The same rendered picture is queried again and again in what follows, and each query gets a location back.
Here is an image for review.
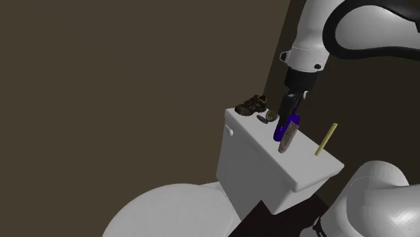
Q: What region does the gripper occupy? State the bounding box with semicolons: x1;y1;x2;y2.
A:
277;67;319;129

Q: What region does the blue bottle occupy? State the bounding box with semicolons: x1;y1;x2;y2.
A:
273;104;302;143

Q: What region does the brown shoe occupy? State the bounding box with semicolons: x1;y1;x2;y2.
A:
234;94;268;116

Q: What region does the pale yellow stick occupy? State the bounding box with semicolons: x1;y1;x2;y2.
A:
314;123;339;157

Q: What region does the white toilet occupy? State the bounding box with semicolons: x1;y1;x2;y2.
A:
102;107;345;237

